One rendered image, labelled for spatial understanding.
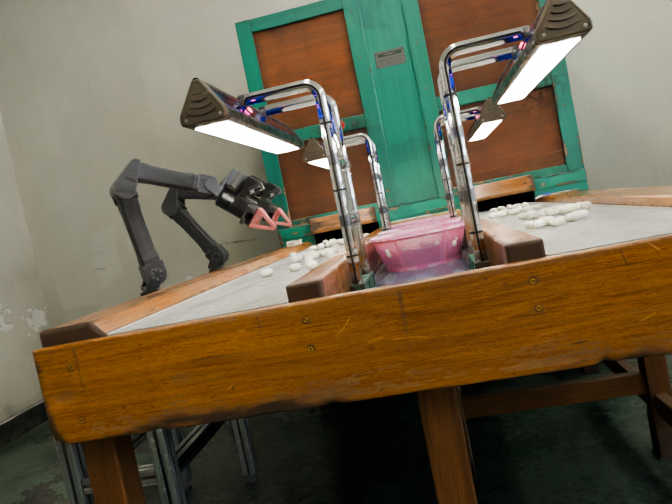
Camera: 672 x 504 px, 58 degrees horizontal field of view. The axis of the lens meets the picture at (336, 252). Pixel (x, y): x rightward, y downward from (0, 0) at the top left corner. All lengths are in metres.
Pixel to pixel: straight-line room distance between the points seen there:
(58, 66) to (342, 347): 3.51
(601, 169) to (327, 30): 1.72
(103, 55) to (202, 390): 3.27
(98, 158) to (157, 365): 3.09
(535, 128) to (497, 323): 1.94
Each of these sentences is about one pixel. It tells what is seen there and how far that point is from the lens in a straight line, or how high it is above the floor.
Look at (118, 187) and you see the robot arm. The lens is 1.83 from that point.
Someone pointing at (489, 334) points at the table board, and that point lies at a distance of 0.88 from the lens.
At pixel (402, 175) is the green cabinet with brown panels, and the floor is 0.97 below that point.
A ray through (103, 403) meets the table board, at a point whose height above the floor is 0.64.
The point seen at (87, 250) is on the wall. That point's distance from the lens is 4.05.
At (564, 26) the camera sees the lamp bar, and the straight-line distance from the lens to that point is 0.98.
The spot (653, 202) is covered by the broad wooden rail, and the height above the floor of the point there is 0.75.
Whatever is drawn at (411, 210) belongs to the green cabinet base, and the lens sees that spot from 2.68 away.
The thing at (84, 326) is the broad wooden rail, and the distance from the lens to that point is 1.05.
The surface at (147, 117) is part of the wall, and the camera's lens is 3.88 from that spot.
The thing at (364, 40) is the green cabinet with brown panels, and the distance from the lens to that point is 2.78.
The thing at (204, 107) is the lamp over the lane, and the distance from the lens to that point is 1.01.
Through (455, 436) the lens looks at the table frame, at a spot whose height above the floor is 0.49.
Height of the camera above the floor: 0.85
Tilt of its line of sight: 3 degrees down
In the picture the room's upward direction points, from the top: 11 degrees counter-clockwise
